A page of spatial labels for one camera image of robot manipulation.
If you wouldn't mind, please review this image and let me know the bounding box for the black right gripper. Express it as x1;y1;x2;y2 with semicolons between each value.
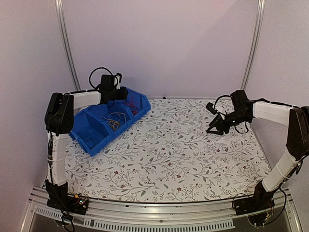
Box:
207;110;251;135

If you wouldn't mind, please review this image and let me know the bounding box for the yellow cable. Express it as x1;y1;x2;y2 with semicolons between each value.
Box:
101;112;126;130
108;120;121;132

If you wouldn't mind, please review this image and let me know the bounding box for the blue cable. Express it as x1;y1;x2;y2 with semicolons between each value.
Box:
78;127;101;147

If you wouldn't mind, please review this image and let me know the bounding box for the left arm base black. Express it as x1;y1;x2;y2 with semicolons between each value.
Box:
45;180;88;215

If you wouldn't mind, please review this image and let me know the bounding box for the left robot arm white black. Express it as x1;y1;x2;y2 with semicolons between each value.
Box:
44;67;128;210

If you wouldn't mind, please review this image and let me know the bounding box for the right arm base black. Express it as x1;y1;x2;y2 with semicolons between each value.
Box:
232;184;275;227

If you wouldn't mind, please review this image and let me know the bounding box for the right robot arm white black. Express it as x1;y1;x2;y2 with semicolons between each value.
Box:
206;90;309;211

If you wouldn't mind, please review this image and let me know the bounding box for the blue three-compartment plastic bin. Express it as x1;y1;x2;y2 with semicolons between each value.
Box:
69;89;151;157

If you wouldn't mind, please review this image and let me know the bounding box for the floral patterned table mat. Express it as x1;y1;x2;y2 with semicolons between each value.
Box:
65;99;270;203

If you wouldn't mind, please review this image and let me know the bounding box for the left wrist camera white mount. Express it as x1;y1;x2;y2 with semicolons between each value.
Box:
114;72;122;89

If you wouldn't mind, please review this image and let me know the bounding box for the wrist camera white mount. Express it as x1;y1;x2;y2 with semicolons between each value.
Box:
114;72;122;89
206;102;226;116

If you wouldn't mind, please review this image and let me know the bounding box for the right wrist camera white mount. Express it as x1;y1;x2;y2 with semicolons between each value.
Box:
206;102;226;116

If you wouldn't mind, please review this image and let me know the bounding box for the left aluminium frame post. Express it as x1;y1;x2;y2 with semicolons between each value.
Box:
55;0;81;90

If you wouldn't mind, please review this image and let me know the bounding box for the aluminium frame post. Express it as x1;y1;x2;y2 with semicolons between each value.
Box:
240;0;266;90
55;0;81;90

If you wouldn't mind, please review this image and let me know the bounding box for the aluminium front rail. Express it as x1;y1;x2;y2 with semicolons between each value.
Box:
21;187;303;232

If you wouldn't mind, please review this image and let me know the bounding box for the right aluminium frame post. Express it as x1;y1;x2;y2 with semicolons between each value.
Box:
240;0;266;90

